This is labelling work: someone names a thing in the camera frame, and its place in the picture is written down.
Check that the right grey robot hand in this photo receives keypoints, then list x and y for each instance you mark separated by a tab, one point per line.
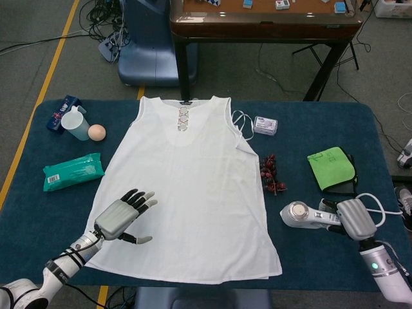
357	219

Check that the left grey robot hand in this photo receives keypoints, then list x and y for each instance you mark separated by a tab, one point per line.
116	219

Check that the white handheld garment steamer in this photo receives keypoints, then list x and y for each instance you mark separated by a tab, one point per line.
299	215

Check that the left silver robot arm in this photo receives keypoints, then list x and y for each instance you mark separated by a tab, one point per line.
58	273

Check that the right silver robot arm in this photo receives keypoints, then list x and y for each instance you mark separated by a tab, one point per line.
383	273

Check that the black cloth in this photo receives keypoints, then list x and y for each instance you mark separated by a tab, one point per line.
342	190

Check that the grey black sneaker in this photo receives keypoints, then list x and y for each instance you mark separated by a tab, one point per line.
405	206

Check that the green microfibre cloth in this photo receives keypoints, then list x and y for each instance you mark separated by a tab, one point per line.
331	167

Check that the green wet wipes pack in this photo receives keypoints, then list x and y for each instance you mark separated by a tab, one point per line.
74	172

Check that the white sleeveless blouse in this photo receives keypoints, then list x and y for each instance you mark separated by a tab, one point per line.
186	193

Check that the grey white shoe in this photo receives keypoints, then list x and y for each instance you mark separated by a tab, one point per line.
405	156

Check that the beige egg-shaped ball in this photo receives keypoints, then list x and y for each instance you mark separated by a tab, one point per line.
97	132

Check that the dark blue table cover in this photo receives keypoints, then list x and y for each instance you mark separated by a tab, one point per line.
322	128

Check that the dark red grape bunch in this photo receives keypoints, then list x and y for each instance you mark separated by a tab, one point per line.
268	174

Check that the light blue plastic cup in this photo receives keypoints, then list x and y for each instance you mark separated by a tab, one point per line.
75	127

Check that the dark blue tissue pack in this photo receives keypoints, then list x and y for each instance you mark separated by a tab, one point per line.
59	111

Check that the clear purple plastic box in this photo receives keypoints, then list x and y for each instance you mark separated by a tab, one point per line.
265	125

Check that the blue power strip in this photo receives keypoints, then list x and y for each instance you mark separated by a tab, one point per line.
107	48

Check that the brown mahjong table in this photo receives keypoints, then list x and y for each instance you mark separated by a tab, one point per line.
264	29

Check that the white storage box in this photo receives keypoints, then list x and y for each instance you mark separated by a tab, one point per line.
386	8

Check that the blue white snake puzzle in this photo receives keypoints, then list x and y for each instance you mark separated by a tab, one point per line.
212	2

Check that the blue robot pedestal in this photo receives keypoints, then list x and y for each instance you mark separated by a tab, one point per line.
148	58

